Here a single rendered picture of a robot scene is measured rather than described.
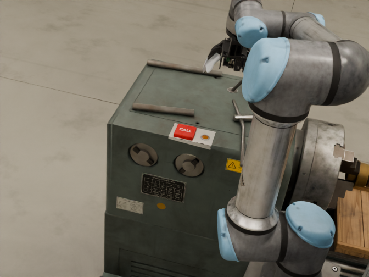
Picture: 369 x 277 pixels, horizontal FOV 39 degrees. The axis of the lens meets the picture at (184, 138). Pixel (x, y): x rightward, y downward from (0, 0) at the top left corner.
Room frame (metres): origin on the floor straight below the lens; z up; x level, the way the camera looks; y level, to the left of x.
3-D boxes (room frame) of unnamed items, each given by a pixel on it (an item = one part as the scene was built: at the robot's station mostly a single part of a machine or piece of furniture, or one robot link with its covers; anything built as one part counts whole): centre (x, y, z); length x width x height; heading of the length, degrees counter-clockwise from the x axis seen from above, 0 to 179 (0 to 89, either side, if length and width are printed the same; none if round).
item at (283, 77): (0.84, -0.17, 1.54); 0.15 x 0.12 x 0.55; 97
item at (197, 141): (1.30, -0.02, 1.23); 0.13 x 0.08 x 0.06; 81
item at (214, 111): (1.49, -0.08, 1.06); 0.59 x 0.48 x 0.39; 81
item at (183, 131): (1.30, 0.00, 1.26); 0.06 x 0.06 x 0.02; 81
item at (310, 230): (0.85, -0.30, 1.33); 0.13 x 0.12 x 0.14; 97
